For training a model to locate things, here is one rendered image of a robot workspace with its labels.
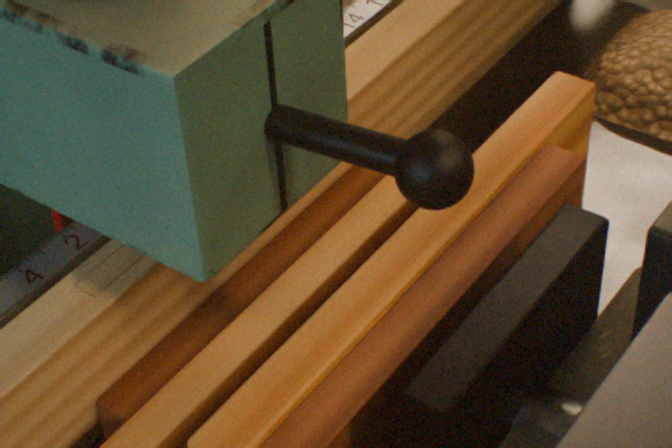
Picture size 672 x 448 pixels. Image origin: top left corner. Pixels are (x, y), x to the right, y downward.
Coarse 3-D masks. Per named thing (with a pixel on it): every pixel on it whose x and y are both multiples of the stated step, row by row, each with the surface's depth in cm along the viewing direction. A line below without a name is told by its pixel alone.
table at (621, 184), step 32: (576, 0) 63; (608, 0) 63; (544, 32) 61; (576, 32) 61; (608, 32) 61; (512, 64) 59; (544, 64) 59; (576, 64) 59; (480, 96) 58; (512, 96) 57; (448, 128) 56; (480, 128) 56; (608, 128) 55; (608, 160) 54; (640, 160) 54; (608, 192) 52; (640, 192) 52; (640, 224) 51; (608, 256) 49; (640, 256) 49; (608, 288) 48
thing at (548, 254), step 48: (576, 240) 36; (528, 288) 35; (576, 288) 36; (480, 336) 33; (528, 336) 34; (576, 336) 38; (432, 384) 32; (480, 384) 33; (528, 384) 36; (432, 432) 32; (480, 432) 34
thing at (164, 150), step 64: (0, 0) 33; (64, 0) 33; (128, 0) 33; (192, 0) 33; (256, 0) 32; (320, 0) 34; (0, 64) 34; (64, 64) 32; (128, 64) 31; (192, 64) 31; (256, 64) 33; (320, 64) 35; (0, 128) 36; (64, 128) 34; (128, 128) 32; (192, 128) 31; (256, 128) 34; (64, 192) 36; (128, 192) 34; (192, 192) 33; (256, 192) 35; (192, 256) 34
